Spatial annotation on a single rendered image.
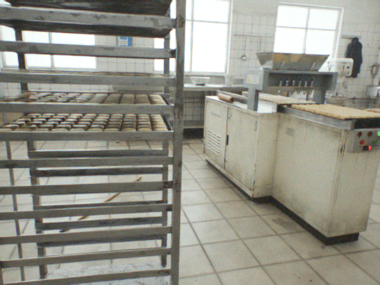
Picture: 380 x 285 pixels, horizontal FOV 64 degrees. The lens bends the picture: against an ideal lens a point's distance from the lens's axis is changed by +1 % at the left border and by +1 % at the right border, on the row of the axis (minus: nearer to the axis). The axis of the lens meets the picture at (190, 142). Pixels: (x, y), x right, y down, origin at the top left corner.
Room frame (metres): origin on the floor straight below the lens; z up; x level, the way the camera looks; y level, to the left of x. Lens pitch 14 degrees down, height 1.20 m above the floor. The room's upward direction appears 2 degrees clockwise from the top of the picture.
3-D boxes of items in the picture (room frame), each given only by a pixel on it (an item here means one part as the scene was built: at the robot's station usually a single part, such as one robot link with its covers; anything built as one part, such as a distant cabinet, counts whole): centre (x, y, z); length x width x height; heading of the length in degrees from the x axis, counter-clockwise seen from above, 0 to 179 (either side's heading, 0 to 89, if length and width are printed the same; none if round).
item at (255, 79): (2.72, -0.85, 1.01); 0.72 x 0.33 x 0.34; 108
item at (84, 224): (1.36, 0.42, 0.42); 0.64 x 0.03 x 0.03; 100
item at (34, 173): (1.36, 0.42, 0.69); 0.64 x 0.03 x 0.03; 100
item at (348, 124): (2.78, -0.68, 0.87); 2.01 x 0.03 x 0.07; 18
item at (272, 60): (2.72, -0.85, 1.25); 0.56 x 0.29 x 0.14; 108
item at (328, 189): (2.24, -1.01, 0.45); 0.70 x 0.34 x 0.90; 18
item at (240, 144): (3.17, -0.71, 0.42); 1.28 x 0.72 x 0.84; 18
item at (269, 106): (3.11, -0.51, 0.88); 1.28 x 0.01 x 0.07; 18
